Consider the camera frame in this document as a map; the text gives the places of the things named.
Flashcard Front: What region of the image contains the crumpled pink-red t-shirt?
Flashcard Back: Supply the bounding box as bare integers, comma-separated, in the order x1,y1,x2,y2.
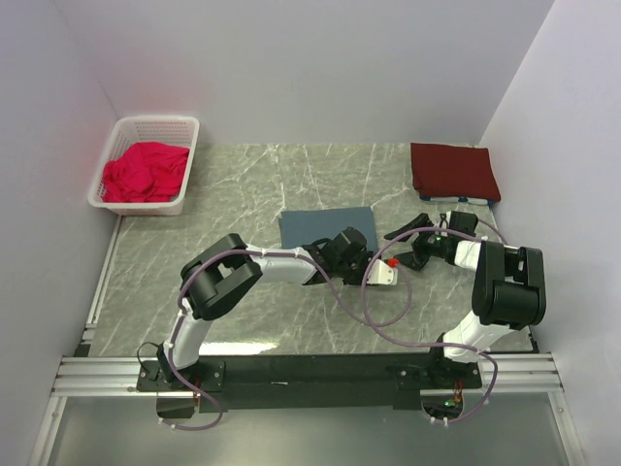
102,142,189,203

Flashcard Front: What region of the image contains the folded dark red t-shirt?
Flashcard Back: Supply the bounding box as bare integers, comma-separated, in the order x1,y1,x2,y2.
410,143,502,204

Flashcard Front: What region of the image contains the aluminium rail frame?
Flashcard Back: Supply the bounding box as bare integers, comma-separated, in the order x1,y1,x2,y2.
28,213,588,466

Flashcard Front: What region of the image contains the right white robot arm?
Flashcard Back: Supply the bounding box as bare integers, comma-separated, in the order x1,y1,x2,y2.
384,211,546,387

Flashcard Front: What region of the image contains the folded white blue t-shirt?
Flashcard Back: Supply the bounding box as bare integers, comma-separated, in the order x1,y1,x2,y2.
419,195,497,207

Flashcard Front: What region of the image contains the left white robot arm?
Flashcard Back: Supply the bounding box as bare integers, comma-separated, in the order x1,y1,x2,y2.
157,227,374,390

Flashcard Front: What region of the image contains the white plastic laundry basket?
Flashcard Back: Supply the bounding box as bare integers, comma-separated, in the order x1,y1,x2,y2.
88,116,200,216

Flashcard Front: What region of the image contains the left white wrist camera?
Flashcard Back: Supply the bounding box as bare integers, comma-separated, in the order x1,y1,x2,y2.
366,259,399,286

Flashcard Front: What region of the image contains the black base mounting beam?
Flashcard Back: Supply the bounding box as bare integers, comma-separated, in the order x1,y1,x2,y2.
135,352,486,416

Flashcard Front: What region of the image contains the blue-grey t-shirt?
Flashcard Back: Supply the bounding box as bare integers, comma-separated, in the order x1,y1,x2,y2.
278,207,378,251

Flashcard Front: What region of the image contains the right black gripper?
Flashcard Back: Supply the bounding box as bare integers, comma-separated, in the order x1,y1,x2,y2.
385,213,452,272

